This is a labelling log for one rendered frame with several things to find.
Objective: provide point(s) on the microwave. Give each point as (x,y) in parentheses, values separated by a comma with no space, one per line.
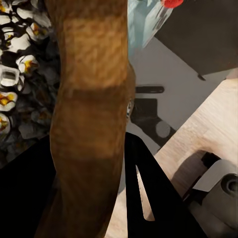
(132,3)

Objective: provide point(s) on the popcorn bag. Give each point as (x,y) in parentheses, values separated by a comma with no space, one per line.
(87,131)

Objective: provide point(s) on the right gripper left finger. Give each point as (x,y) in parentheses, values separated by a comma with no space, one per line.
(25,184)

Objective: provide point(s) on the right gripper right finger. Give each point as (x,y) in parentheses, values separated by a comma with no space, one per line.
(173,219)

